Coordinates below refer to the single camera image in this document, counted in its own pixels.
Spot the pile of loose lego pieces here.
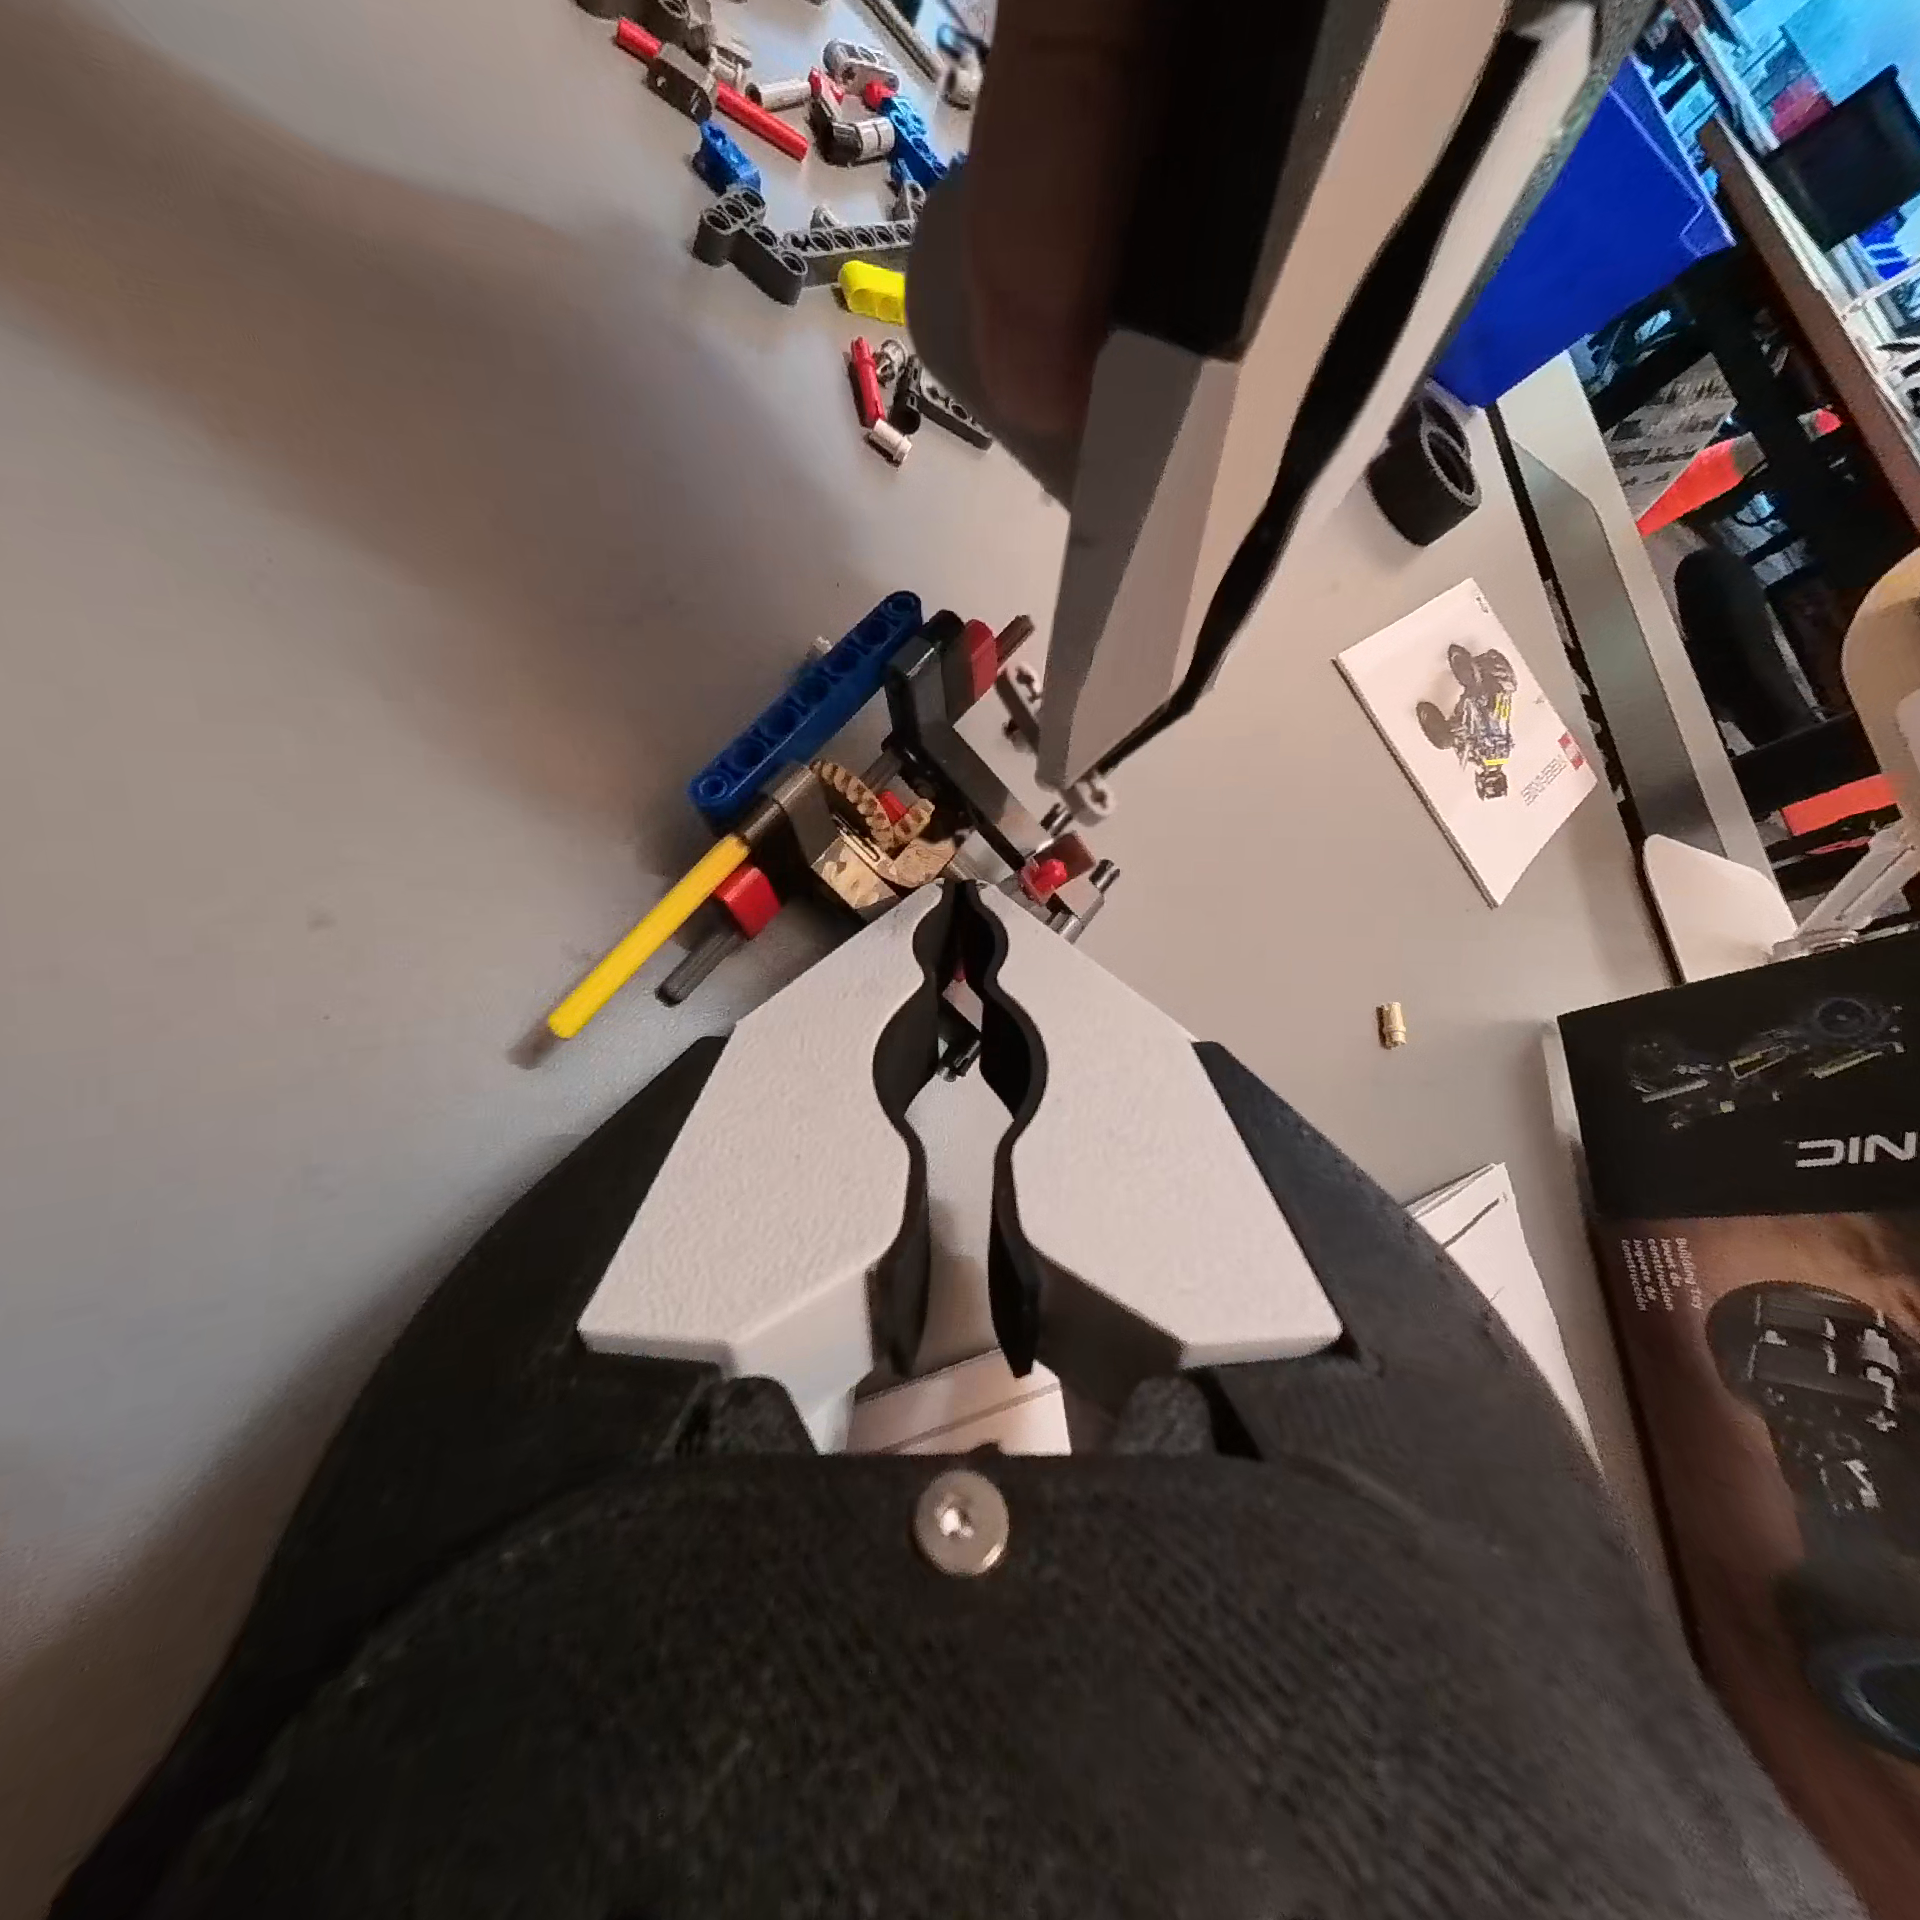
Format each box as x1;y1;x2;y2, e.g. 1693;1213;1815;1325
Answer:
576;0;998;466

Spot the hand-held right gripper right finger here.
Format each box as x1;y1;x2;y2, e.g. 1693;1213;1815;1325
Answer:
959;883;1343;1383

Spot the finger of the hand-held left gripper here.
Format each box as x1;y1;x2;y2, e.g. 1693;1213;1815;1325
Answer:
1197;8;1631;703
1035;42;1535;788

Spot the black lego set box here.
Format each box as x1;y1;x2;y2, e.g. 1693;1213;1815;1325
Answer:
1552;937;1920;1802

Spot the blue storage bin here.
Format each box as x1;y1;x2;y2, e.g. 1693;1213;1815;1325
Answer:
1428;60;1741;409

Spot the white stand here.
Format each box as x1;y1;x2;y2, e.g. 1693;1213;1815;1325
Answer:
1640;833;1920;988

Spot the closed instruction booklet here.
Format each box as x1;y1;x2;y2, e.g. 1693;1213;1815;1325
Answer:
1332;577;1599;909

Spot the open instruction booklet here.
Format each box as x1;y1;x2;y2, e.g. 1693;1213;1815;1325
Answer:
843;1159;1606;1479

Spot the black rubber tyre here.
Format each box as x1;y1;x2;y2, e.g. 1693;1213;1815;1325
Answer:
1364;381;1487;548

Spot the dark flat panel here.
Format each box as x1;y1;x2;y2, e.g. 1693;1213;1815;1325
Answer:
1492;352;1778;889

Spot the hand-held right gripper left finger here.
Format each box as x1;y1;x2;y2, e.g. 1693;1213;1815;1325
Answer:
573;879;962;1378

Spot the partly built lego chassis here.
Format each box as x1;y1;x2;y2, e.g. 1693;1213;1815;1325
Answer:
543;591;1125;1082

